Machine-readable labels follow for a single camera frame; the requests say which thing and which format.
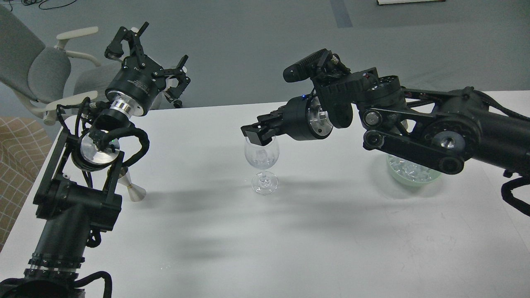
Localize steel double jigger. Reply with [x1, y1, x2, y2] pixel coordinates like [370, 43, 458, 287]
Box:
[118, 166, 147, 202]

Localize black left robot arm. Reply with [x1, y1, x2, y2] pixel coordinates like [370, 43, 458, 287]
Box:
[1, 22, 190, 298]

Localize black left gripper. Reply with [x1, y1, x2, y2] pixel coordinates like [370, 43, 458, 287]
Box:
[104, 22, 190, 117]

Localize green bowl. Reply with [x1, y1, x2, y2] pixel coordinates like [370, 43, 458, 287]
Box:
[386, 154, 442, 187]

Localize grey office chair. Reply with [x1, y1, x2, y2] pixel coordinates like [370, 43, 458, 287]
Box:
[1, 7, 136, 131]

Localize beige checkered cushion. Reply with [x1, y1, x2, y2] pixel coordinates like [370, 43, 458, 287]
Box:
[0, 116, 53, 248]

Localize clear wine glass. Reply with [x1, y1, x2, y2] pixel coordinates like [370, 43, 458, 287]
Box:
[244, 137, 279, 195]

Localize clear ice cubes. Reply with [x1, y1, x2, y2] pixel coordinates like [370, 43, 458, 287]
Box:
[387, 155, 441, 183]

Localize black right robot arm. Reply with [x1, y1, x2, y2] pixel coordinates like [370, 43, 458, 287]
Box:
[241, 49, 530, 215]

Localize black floor cable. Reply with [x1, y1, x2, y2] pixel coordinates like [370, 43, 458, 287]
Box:
[0, 0, 79, 11]

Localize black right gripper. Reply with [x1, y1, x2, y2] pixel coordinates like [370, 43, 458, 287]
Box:
[241, 96, 334, 147]

